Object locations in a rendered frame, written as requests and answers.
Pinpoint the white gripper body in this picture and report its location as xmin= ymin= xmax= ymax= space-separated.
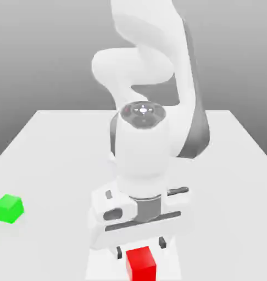
xmin=90 ymin=210 xmax=192 ymax=250

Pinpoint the small red cube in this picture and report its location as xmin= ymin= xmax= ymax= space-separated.
xmin=125 ymin=245 xmax=157 ymax=281

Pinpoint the small green cube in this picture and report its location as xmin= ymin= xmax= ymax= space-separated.
xmin=0 ymin=193 xmax=25 ymax=224

